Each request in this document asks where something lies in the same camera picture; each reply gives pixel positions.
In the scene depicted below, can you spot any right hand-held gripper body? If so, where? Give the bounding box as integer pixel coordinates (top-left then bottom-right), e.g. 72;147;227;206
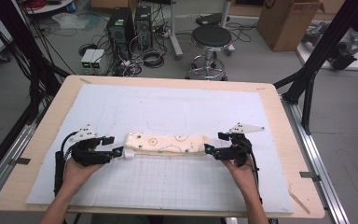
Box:
213;121;266;168

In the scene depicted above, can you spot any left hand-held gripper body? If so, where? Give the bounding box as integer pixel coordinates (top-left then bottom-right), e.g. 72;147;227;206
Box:
69;123;116;167

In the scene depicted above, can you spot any cream printed cloth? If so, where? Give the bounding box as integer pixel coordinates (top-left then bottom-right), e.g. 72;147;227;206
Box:
123;131;210;161

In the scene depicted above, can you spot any person's left hand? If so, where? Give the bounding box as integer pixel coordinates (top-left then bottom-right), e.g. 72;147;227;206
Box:
60;156;105;196

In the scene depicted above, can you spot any person's right hand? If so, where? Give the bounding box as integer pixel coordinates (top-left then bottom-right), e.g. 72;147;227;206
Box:
221;158;258;196

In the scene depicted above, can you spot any white grid mat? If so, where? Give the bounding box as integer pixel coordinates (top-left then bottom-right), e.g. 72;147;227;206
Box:
25;83;295;215

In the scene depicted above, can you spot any person's dark clothing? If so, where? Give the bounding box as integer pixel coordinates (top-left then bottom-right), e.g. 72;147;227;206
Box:
89;214;223;224

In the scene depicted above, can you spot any white power supply unit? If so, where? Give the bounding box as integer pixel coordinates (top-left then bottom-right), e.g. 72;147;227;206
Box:
80;49;97;71
89;49;106;75

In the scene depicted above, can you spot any black round stool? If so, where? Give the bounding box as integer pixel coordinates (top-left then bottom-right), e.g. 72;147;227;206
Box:
186;24;233;82

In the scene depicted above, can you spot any black computer tower green label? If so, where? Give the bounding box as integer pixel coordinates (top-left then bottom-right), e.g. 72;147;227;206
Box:
106;7;136;61

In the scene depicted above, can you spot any white metal desk leg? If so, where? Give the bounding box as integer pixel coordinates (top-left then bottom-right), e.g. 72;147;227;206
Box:
167;0;185;61
221;0;236;57

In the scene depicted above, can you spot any black flat stand base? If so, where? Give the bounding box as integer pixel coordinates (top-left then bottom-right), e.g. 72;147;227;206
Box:
195;12;231;27

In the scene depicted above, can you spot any clear plastic bag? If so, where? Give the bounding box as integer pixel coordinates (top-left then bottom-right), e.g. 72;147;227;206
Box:
51;12;90;31

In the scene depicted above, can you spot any large cardboard box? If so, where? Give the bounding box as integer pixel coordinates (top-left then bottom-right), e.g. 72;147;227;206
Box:
256;0;324;52

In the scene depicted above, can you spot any small cardboard box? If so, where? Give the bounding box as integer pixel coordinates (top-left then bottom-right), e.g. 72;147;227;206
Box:
89;0;140;11

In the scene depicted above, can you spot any grey black machine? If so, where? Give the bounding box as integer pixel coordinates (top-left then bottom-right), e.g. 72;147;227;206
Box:
302;21;358;71

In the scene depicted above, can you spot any round white table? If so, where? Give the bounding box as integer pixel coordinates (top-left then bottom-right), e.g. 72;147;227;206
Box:
21;0;76;15

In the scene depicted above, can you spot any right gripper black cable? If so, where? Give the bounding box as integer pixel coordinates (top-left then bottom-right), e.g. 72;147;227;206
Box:
244;148;264;205

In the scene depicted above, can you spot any aluminium rail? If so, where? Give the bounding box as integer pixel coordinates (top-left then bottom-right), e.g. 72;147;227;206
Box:
0;104;46;207
280;94;351;224

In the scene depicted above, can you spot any coiled black cable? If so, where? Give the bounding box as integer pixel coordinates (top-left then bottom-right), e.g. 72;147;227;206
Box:
142;49;166;69

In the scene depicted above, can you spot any black floor cable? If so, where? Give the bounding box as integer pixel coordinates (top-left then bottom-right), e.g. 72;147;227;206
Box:
228;21;259;44

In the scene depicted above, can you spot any black frame with cable bundle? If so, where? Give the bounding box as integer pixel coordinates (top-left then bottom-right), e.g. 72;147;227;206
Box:
0;0;71;126

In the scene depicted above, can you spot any black frame post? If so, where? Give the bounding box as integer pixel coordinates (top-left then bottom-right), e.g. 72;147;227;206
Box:
273;0;358;135

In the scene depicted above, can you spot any red cable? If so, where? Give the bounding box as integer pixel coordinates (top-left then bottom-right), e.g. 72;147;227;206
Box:
23;0;47;9

